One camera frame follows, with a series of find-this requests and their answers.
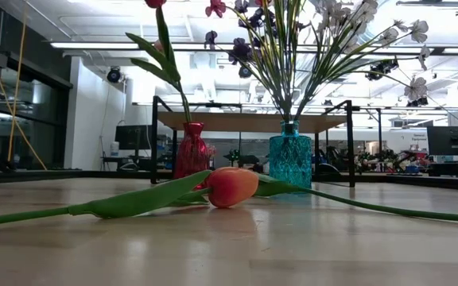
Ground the red artificial tulip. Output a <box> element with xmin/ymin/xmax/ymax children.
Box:
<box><xmin>125</xmin><ymin>0</ymin><xmax>193</xmax><ymax>124</ymax></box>

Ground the white artificial flower bunch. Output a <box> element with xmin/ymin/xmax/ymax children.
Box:
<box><xmin>292</xmin><ymin>0</ymin><xmax>431</xmax><ymax>122</ymax></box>

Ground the wooden shelf black metal frame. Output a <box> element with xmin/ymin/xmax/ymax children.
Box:
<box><xmin>151</xmin><ymin>95</ymin><xmax>358</xmax><ymax>188</ymax></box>

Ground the teal glass vase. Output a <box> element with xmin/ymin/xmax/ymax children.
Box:
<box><xmin>268</xmin><ymin>120</ymin><xmax>313</xmax><ymax>192</ymax></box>

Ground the red artificial flower spray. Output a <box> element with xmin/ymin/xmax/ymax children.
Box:
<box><xmin>204</xmin><ymin>0</ymin><xmax>272</xmax><ymax>19</ymax></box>

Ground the round ceiling camera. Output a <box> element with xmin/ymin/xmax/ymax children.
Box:
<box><xmin>106</xmin><ymin>66</ymin><xmax>123</xmax><ymax>85</ymax></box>

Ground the red glass vase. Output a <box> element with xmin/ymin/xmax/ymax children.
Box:
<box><xmin>173</xmin><ymin>122</ymin><xmax>211</xmax><ymax>190</ymax></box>

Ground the black metal table frame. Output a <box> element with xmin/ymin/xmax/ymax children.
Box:
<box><xmin>0</xmin><ymin>168</ymin><xmax>458</xmax><ymax>192</ymax></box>

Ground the orange artificial tulip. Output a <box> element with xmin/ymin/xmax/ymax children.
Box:
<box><xmin>0</xmin><ymin>166</ymin><xmax>260</xmax><ymax>230</ymax></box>

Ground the ceiling strip light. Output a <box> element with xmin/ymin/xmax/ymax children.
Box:
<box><xmin>49</xmin><ymin>41</ymin><xmax>234</xmax><ymax>52</ymax></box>

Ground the black computer monitor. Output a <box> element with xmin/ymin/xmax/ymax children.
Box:
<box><xmin>114</xmin><ymin>124</ymin><xmax>153</xmax><ymax>152</ymax></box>
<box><xmin>426</xmin><ymin>126</ymin><xmax>458</xmax><ymax>157</ymax></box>

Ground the purple artificial flower bunch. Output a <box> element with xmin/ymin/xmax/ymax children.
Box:
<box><xmin>203</xmin><ymin>0</ymin><xmax>313</xmax><ymax>122</ymax></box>

